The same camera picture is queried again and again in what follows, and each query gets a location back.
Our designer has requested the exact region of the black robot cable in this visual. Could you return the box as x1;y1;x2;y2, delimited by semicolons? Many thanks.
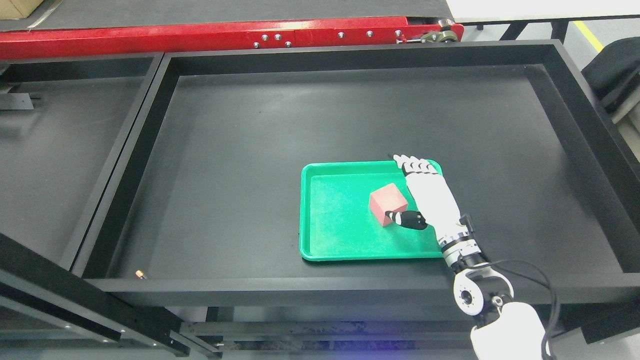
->
480;259;558;358

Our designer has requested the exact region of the red metal conveyor beam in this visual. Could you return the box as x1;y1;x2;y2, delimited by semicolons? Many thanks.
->
0;16;465;60

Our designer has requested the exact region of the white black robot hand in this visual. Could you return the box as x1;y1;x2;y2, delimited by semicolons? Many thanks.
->
384;153;470;247

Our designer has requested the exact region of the black metal shelf right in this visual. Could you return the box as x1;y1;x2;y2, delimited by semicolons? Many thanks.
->
60;40;640;360

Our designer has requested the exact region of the black metal shelf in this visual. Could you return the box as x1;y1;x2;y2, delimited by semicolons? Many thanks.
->
60;40;640;360
1;53;220;360

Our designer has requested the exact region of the green plastic tray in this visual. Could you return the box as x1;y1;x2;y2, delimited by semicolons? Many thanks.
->
299;161;442;262

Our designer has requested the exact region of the black metal shelf left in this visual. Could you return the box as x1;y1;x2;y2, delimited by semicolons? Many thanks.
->
1;53;220;360

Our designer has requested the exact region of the white robot forearm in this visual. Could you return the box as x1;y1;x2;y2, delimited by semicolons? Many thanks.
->
435;221;553;360

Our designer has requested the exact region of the cardboard box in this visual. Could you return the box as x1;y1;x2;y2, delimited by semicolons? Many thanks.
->
0;0;44;20

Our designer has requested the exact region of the pink block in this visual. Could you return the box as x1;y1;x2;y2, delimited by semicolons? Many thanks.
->
368;183;409;227

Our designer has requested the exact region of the black office chair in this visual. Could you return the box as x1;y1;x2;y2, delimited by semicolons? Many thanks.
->
582;36;640;124

